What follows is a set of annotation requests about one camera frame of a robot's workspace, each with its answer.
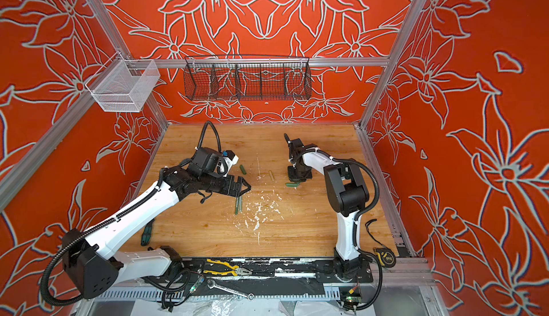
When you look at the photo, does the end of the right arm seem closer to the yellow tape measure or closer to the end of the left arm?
the end of the left arm

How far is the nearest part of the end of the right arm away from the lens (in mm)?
739

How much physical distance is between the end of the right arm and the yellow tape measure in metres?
0.37

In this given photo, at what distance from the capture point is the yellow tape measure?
740 mm

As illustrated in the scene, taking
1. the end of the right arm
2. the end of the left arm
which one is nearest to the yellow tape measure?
the end of the right arm
